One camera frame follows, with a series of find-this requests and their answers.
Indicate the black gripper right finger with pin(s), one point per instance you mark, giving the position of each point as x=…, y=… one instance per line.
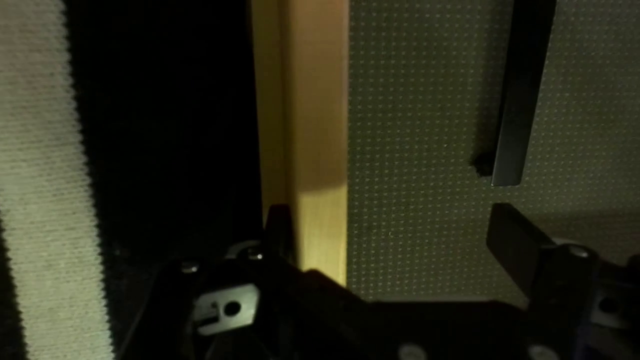
x=520, y=252

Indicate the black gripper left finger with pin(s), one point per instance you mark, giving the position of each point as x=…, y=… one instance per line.
x=279, y=233

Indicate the black metal bar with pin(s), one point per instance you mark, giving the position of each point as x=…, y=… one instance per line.
x=520, y=86

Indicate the light wood dresser drawer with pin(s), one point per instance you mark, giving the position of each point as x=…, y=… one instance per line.
x=320, y=132

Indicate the black garment with white stripes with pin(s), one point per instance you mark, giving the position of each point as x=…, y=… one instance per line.
x=41, y=132

